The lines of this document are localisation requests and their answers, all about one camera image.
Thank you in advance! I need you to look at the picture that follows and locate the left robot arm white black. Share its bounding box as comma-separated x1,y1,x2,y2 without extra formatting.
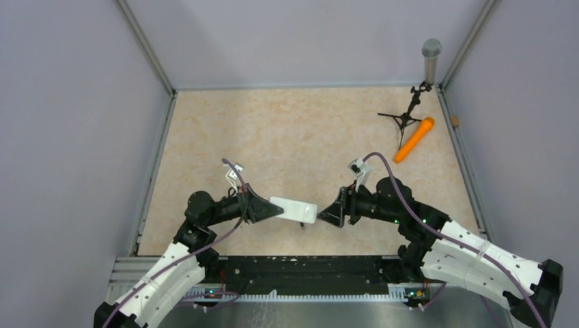
94,187,288,327

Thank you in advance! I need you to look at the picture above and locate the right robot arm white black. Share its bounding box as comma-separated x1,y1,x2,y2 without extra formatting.
317,177,563,327

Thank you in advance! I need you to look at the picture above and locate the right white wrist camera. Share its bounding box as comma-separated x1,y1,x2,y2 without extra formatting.
348,158,372,191

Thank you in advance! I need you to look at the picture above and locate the orange toy microphone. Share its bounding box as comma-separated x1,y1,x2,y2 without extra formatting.
393,117,435,163

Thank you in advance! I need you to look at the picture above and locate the small tan block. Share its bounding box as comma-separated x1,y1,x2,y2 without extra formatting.
449,115,460,128

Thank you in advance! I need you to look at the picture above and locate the black mini tripod stand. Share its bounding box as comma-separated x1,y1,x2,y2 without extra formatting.
377,81,433,150

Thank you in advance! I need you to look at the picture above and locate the white remote control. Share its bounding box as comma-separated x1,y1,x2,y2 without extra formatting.
269,196,318,224

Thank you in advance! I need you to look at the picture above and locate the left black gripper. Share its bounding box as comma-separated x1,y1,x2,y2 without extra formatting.
206,183,284,226

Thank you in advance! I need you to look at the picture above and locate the grey metal cylinder post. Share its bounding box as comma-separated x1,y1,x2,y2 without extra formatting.
421,38,442,85

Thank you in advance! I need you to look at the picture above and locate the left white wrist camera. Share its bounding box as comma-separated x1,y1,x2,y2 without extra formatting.
223,163,244,190

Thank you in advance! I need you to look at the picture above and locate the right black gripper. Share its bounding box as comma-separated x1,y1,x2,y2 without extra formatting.
317,179,401,227

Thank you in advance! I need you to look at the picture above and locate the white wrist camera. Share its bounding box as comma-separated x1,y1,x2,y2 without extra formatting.
348,158,372,191
223,163,244,190

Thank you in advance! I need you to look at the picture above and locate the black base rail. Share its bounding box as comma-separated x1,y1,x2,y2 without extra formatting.
203,256,433,296

